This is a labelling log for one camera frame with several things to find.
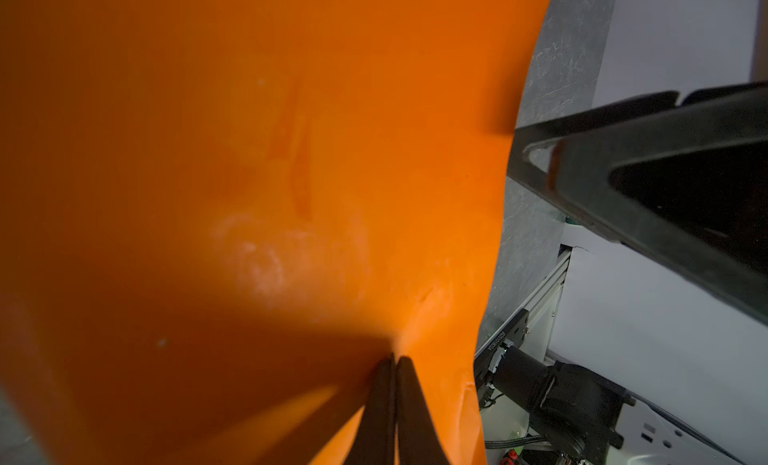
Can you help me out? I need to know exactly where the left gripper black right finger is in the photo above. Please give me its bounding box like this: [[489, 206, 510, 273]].
[[396, 356, 449, 465]]

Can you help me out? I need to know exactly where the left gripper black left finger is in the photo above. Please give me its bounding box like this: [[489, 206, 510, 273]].
[[343, 355, 396, 465]]

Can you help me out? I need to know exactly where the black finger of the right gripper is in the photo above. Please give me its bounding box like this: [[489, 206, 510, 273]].
[[507, 82, 767, 322]]

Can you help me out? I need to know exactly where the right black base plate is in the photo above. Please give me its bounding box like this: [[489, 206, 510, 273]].
[[473, 308, 529, 374]]

